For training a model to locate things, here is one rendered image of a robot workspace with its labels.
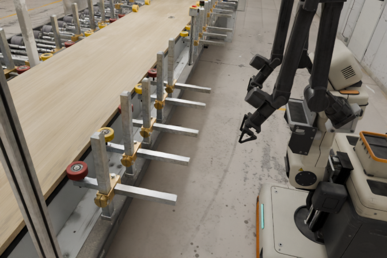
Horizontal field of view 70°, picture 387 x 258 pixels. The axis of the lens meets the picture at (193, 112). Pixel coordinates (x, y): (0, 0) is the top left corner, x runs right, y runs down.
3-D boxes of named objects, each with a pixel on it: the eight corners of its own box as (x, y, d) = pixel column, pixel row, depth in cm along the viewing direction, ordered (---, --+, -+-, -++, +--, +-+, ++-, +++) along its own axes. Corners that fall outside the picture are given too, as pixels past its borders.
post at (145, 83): (151, 151, 164) (150, 78, 138) (149, 155, 161) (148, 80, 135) (145, 150, 164) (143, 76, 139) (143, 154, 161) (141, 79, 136)
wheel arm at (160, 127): (197, 135, 156) (198, 129, 154) (197, 139, 153) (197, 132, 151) (124, 122, 161) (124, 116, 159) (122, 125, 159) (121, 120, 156)
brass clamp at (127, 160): (142, 150, 140) (141, 142, 138) (132, 168, 129) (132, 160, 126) (131, 148, 141) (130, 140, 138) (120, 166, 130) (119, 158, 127)
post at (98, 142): (114, 219, 121) (103, 131, 95) (111, 226, 118) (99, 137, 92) (107, 218, 121) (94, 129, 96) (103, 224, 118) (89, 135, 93)
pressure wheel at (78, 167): (85, 195, 113) (81, 175, 107) (66, 192, 114) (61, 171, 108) (94, 181, 120) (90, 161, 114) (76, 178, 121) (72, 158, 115)
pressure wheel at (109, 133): (99, 156, 133) (97, 137, 127) (98, 145, 140) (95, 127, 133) (116, 153, 136) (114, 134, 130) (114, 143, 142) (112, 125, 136)
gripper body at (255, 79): (250, 83, 149) (259, 73, 146) (251, 77, 158) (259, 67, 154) (260, 90, 150) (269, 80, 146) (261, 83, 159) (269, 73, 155)
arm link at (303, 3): (326, -12, 83) (319, -17, 92) (306, -15, 83) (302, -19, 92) (287, 110, 106) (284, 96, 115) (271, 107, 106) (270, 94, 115)
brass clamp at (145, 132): (156, 125, 162) (156, 118, 159) (150, 139, 151) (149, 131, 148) (147, 123, 163) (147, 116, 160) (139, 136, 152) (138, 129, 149)
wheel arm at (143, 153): (189, 163, 135) (189, 156, 132) (188, 167, 132) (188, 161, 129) (105, 147, 140) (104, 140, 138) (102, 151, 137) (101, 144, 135)
